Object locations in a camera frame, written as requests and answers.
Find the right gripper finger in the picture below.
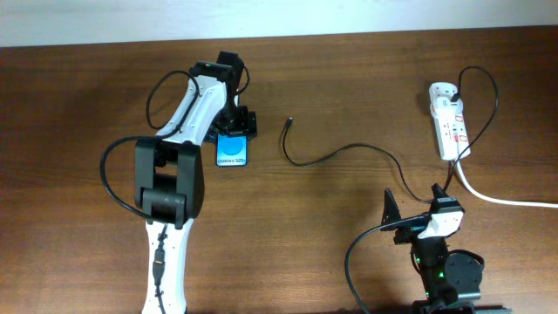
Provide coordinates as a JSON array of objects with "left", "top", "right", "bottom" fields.
[
  {"left": 432, "top": 183, "right": 448, "bottom": 201},
  {"left": 381, "top": 188, "right": 401, "bottom": 231}
]

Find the blue screen Galaxy smartphone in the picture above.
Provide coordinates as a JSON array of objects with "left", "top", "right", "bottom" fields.
[{"left": 216, "top": 135, "right": 248, "bottom": 167}]

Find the black USB charging cable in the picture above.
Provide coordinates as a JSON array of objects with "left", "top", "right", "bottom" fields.
[{"left": 282, "top": 65, "right": 500, "bottom": 206}]

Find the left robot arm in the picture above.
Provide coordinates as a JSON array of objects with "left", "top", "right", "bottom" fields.
[{"left": 134, "top": 51, "right": 257, "bottom": 313}]

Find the white USB charger plug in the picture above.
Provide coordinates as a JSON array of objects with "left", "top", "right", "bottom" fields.
[{"left": 430, "top": 94, "right": 463, "bottom": 119}]

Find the white power strip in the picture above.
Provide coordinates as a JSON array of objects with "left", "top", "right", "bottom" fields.
[{"left": 428, "top": 82, "right": 471, "bottom": 161}]

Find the white power strip cord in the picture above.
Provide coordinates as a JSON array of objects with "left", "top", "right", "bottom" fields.
[{"left": 454, "top": 159, "right": 558, "bottom": 209}]

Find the black right camera cable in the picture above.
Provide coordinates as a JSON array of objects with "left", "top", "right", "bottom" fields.
[{"left": 344, "top": 213, "right": 432, "bottom": 314}]

